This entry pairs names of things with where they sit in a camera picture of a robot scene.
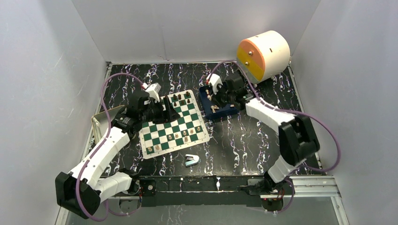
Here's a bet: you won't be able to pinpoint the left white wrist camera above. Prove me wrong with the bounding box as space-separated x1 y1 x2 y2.
142 83 161 103

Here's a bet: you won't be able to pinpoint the small light blue stapler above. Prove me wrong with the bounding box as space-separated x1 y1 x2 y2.
185 154 200 167

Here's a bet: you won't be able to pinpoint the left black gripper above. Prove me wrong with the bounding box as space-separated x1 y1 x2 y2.
140 97 180 124

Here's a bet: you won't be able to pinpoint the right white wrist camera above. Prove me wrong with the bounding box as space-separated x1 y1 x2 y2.
207 74 223 95

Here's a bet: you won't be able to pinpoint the gold metal tin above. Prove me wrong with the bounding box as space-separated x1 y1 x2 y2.
91 105 124 143

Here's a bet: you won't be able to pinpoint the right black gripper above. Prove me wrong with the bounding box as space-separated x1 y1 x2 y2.
208 83 235 109

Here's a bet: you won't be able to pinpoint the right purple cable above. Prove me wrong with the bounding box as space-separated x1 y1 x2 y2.
206 60 341 214

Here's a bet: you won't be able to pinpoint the blue tray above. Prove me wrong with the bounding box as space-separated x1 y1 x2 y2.
199 86 239 120

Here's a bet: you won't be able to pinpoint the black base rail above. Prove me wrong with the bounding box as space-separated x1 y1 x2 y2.
110 175 294 208

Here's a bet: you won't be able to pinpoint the white cylindrical drawer cabinet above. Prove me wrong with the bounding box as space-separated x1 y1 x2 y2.
237 30 291 84

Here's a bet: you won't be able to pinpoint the dark chess pieces row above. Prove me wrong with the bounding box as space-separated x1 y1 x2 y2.
170 90 193 107

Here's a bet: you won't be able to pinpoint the green white chess board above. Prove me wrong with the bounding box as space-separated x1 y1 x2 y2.
139 90 210 159

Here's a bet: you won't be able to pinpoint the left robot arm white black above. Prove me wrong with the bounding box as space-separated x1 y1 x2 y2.
55 94 180 221

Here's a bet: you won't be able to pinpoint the light pieces in tray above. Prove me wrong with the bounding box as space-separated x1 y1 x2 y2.
205 89 225 113

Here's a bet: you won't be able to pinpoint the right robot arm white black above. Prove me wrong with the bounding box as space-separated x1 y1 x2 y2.
206 74 320 195

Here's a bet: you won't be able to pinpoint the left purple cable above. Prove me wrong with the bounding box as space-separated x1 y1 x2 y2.
76 73 148 223

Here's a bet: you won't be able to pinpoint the purple cable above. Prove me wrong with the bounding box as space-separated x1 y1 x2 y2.
206 60 341 214
76 73 148 223

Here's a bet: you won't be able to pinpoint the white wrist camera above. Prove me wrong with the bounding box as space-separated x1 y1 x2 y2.
142 83 161 103
207 74 223 95

